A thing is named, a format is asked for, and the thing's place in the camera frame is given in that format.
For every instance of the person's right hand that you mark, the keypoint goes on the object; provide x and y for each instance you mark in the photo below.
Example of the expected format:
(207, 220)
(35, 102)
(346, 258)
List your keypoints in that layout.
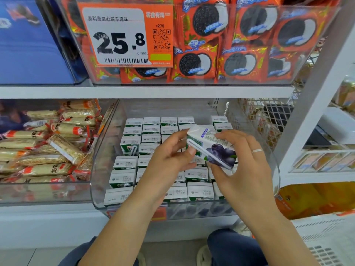
(247, 174)

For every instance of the person's left hand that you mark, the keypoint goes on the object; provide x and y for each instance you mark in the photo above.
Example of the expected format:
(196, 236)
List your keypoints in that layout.
(163, 169)

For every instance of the rows of white juice cartons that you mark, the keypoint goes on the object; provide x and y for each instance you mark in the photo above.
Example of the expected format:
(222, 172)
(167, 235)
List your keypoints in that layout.
(130, 158)

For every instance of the blueberry juice carton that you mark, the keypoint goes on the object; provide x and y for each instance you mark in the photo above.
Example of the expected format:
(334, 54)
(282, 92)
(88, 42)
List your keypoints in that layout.
(213, 146)

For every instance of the person's left forearm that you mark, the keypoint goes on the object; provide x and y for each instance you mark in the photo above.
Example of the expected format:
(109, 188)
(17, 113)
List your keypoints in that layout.
(119, 238)

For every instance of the person's blue jeans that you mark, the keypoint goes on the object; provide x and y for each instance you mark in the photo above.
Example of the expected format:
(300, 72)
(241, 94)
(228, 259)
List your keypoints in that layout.
(233, 249)

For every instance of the person's right white shoe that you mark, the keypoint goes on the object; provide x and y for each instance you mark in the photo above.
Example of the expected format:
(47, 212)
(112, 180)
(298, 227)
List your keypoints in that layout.
(204, 256)

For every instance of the person's white shoe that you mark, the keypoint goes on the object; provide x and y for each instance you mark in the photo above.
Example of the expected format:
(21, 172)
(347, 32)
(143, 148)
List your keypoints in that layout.
(140, 260)
(204, 256)

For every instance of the person's left white shoe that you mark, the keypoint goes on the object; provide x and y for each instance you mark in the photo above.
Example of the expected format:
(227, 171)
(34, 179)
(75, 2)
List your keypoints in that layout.
(140, 260)

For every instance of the clear plastic display bin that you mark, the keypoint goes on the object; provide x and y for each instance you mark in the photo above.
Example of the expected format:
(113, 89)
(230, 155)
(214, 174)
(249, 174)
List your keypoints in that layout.
(44, 191)
(266, 180)

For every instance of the small orange price tag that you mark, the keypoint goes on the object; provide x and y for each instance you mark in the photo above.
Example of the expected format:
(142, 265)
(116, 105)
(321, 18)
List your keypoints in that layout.
(160, 213)

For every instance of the yellow orange snack packet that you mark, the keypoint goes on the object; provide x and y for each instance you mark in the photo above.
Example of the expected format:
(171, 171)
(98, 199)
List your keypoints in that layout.
(316, 199)

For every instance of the white flat box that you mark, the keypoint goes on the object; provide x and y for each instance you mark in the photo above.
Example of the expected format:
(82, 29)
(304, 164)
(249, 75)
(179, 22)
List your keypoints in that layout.
(338, 123)

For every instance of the pile of yellow wafer bars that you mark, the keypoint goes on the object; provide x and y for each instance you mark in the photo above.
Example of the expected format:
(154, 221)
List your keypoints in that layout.
(47, 146)

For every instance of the stack of red cookie packets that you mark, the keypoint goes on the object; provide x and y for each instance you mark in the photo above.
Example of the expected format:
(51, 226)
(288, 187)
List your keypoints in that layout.
(249, 41)

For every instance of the large white orange price tag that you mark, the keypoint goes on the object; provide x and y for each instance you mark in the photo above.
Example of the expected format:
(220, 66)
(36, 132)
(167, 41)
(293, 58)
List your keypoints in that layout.
(119, 36)

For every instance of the pile of blue snack packets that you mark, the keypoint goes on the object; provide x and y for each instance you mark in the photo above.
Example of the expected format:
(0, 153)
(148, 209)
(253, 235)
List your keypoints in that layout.
(11, 116)

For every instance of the blue cardboard display box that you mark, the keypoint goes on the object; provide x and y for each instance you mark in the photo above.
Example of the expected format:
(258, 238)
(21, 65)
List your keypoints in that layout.
(33, 44)

